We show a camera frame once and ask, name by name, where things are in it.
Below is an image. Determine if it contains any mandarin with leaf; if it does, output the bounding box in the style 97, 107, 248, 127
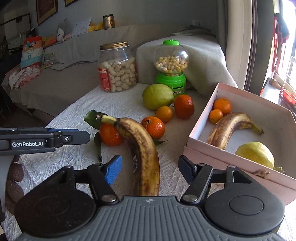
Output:
99, 123, 123, 147

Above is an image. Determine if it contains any spotted banana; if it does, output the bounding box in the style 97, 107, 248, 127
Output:
207, 112, 264, 150
96, 114, 160, 196

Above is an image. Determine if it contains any green pear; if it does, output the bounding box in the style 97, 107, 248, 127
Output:
142, 84, 174, 110
235, 142, 283, 173

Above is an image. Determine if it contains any small orange mandarin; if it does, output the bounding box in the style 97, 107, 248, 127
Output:
208, 109, 223, 125

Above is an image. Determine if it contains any mandarin with stem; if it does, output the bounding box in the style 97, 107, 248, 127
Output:
140, 116, 165, 140

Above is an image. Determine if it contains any dark orange mandarin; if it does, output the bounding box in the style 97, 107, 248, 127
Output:
174, 94, 195, 120

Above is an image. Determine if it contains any small kumquat orange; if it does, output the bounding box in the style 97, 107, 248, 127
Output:
156, 106, 174, 123

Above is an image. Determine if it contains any large front mandarin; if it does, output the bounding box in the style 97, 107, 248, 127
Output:
213, 98, 232, 115

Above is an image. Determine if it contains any grey covered sofa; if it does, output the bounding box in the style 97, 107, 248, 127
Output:
2, 24, 236, 116

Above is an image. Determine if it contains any glass jar of peanuts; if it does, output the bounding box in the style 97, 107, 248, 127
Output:
97, 41, 137, 93

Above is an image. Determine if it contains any pink cardboard box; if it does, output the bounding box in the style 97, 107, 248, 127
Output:
183, 83, 295, 205

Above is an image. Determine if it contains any green candy dispenser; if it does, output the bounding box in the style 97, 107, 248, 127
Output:
154, 39, 189, 95

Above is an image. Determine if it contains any red plastic basin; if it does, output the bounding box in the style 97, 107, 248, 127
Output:
280, 88, 296, 105

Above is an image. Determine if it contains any brass tin can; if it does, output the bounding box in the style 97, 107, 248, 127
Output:
102, 14, 115, 30

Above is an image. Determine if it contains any beige curtain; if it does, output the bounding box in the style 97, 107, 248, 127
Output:
217, 0, 257, 91

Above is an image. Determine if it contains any framed wall picture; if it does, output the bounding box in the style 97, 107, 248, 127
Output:
36, 0, 58, 25

